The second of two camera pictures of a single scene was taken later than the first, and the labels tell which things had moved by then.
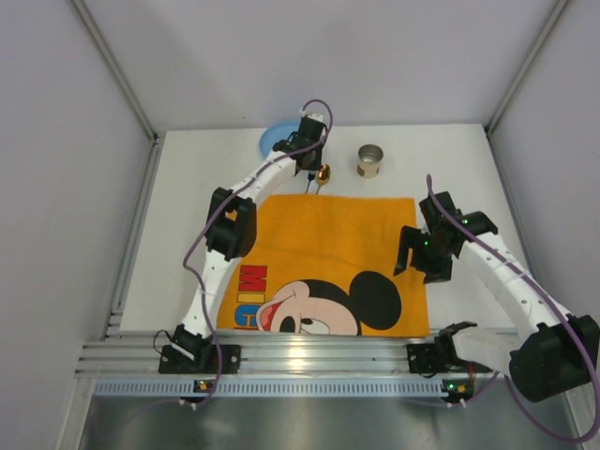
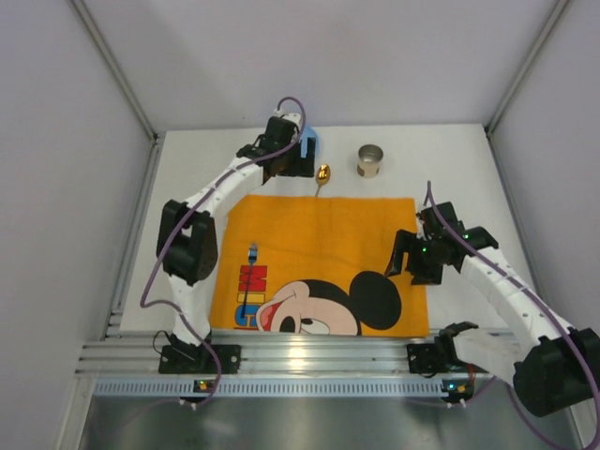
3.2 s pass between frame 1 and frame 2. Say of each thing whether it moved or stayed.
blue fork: moved
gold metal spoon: stayed
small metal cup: stayed
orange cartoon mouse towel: stayed
